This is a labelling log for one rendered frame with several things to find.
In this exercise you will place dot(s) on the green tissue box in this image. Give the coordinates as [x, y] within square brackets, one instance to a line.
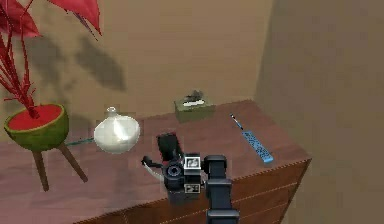
[195, 110]

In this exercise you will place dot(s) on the brown wooden chest of drawers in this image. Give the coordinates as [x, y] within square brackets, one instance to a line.
[133, 196]

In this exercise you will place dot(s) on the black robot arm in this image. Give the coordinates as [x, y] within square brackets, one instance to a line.
[218, 193]

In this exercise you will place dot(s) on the teal thin stick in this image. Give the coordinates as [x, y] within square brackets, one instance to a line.
[80, 142]

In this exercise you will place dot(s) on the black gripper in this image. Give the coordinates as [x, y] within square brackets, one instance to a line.
[173, 171]

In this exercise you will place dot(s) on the white round vase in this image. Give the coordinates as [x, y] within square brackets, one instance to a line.
[116, 133]

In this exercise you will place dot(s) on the black blocky object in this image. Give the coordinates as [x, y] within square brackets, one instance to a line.
[169, 146]

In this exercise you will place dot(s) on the red plant in green pot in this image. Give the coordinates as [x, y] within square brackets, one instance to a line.
[36, 126]

